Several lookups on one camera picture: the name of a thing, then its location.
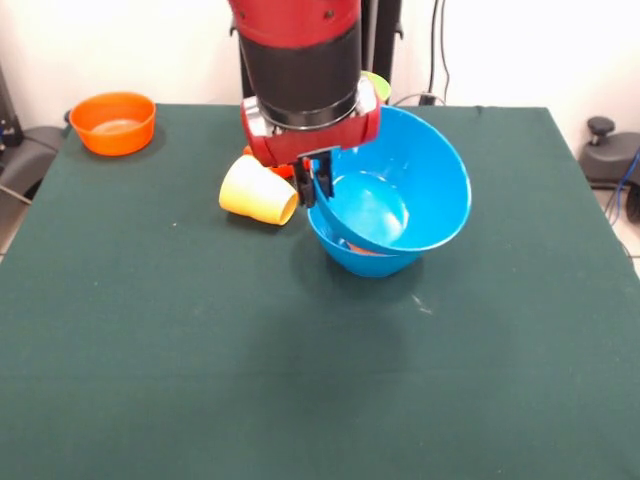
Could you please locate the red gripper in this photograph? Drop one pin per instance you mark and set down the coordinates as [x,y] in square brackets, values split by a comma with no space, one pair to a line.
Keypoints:
[310,142]

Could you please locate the yellow cup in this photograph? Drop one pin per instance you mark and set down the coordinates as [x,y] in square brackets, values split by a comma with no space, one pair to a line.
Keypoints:
[255,192]

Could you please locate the light orange cup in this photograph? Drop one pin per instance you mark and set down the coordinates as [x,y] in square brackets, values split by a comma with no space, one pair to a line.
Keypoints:
[362,247]

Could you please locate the large blue bowl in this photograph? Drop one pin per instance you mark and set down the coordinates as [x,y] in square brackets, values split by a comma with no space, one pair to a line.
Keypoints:
[415,185]
[360,262]

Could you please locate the green bowl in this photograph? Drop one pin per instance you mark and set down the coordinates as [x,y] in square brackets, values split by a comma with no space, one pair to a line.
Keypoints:
[380,85]

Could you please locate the orange bowl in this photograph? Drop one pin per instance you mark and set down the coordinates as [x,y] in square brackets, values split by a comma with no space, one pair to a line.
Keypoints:
[112,130]

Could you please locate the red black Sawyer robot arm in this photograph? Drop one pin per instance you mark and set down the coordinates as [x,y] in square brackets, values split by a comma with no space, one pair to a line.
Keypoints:
[305,55]

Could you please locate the dark green tablecloth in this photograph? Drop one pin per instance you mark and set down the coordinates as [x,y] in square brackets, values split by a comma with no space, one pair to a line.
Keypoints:
[320,350]

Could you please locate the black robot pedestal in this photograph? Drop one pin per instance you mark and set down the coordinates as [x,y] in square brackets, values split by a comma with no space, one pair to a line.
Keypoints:
[385,40]

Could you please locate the grey pedestal foot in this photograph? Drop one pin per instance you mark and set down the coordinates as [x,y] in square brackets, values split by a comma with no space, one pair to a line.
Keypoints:
[615,155]
[30,150]

